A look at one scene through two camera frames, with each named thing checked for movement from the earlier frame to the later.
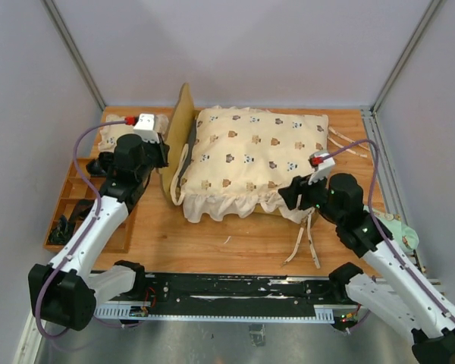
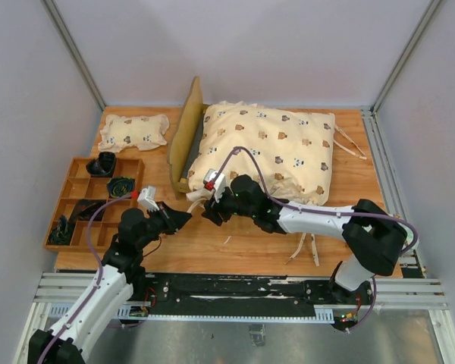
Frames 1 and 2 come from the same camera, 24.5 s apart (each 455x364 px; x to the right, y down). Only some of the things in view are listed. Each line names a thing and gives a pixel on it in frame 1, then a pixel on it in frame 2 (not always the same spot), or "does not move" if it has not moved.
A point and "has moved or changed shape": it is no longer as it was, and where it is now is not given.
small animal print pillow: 110,133 does not move
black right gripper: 290,193 -> 213,210
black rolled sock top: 100,165 does not move
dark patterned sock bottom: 63,233 does not move
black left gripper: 164,150 -> 173,219
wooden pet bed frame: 185,113 has moved or changed shape
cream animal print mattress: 233,161 has moved or changed shape
